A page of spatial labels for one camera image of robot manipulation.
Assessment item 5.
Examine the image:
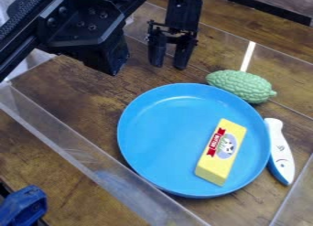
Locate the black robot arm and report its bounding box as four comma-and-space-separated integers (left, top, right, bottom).
0, 0, 204, 81

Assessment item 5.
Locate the blue round plate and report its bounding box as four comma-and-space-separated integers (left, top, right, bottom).
118, 83, 271, 198

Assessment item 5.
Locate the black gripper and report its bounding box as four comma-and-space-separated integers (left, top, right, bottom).
149, 0, 204, 70

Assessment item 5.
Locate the clear acrylic enclosure wall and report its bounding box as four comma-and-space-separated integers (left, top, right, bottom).
0, 0, 313, 226

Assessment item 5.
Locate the blue clamp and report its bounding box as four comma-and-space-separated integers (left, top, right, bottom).
0, 185, 49, 226

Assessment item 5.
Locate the white blue toy fish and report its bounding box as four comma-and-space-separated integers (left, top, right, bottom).
264, 118, 296, 186

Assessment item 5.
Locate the green bumpy toy gourd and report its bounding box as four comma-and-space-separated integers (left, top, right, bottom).
207, 70, 277, 103

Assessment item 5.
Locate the yellow toy butter block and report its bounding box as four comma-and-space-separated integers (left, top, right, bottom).
195, 119, 248, 186

